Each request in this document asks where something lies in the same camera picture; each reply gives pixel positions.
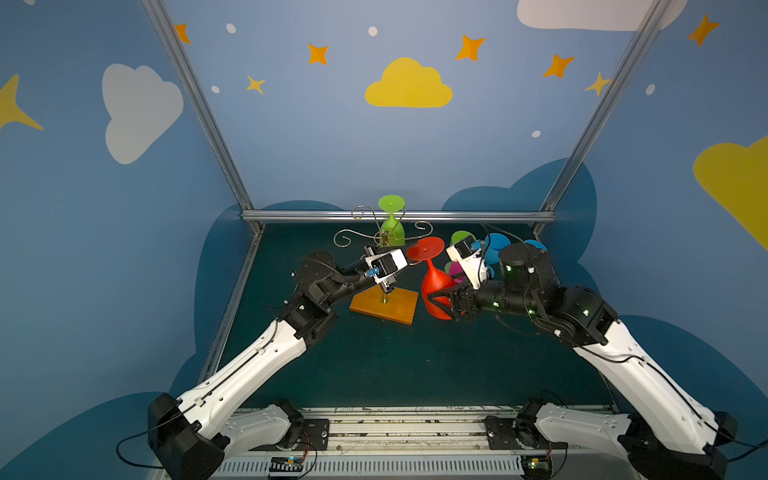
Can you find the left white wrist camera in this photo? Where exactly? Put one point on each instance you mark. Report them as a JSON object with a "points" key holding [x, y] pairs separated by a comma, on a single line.
{"points": [[383, 266]]}

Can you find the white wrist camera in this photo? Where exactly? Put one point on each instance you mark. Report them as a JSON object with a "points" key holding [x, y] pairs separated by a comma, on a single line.
{"points": [[383, 266], [469, 254]]}

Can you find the left small circuit board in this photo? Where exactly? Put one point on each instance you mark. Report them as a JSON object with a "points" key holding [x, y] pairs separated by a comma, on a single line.
{"points": [[284, 468]]}

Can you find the red wine glass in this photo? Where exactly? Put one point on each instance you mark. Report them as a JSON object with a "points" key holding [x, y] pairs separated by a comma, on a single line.
{"points": [[434, 280]]}

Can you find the blue wine glass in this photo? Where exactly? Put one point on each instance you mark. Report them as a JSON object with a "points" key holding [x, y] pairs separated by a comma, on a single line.
{"points": [[536, 244], [492, 246]]}

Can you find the pink wine glass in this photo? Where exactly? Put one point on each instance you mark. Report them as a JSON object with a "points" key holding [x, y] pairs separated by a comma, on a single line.
{"points": [[456, 271]]}

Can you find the green wine glass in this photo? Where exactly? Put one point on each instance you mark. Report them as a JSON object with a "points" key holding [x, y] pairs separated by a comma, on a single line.
{"points": [[460, 235], [392, 230]]}

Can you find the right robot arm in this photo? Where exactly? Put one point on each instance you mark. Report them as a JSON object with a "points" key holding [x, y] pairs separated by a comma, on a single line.
{"points": [[668, 434]]}

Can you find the small circuit board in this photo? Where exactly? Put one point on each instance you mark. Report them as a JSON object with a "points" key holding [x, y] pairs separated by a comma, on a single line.
{"points": [[284, 468], [536, 468]]}

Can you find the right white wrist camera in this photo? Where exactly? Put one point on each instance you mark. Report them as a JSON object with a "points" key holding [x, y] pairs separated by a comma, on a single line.
{"points": [[469, 254]]}

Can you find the right small circuit board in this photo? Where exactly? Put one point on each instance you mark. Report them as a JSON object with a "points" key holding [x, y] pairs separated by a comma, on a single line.
{"points": [[536, 468]]}

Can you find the aluminium frame post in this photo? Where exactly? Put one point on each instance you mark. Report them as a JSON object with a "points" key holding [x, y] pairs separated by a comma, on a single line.
{"points": [[638, 47], [161, 20]]}

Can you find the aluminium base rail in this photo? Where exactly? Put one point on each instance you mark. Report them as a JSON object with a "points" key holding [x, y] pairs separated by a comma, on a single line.
{"points": [[429, 442]]}

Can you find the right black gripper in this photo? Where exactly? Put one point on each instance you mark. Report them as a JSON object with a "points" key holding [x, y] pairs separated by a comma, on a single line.
{"points": [[459, 299]]}

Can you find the left aluminium frame post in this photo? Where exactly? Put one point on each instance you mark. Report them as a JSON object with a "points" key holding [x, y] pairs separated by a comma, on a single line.
{"points": [[161, 20]]}

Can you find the right aluminium frame post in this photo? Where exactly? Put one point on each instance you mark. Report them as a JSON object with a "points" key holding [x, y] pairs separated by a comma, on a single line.
{"points": [[638, 47]]}

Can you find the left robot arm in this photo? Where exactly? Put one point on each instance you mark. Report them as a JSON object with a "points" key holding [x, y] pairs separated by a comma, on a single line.
{"points": [[191, 435]]}

